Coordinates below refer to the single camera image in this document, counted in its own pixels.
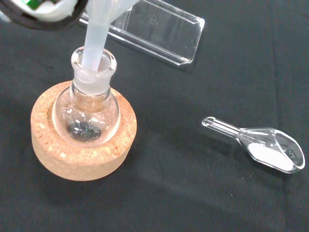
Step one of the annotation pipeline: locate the black cloth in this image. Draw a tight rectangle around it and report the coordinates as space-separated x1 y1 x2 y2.
0 0 309 232

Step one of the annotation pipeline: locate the cork ring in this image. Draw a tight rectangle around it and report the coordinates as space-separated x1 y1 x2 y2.
30 80 138 182

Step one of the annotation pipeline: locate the glass round-bottom flask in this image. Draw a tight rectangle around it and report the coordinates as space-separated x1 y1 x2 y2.
51 46 121 149

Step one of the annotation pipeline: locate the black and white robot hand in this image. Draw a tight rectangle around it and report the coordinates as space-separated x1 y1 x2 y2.
0 0 89 31

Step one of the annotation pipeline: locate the clear acrylic funnel stand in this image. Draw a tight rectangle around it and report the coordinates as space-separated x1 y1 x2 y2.
79 0 206 68

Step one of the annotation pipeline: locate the glass weighing funnel with powder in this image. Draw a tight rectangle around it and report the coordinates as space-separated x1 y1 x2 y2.
201 116 306 175

